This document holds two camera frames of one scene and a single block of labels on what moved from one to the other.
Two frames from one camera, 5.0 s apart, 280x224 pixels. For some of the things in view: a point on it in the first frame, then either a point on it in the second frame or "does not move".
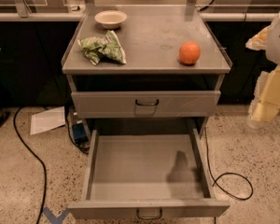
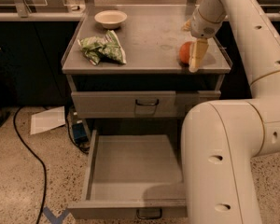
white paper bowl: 110,19 does not move
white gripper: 279,42 to 203,26
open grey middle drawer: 147,177 does not move
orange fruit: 189,52 does not move
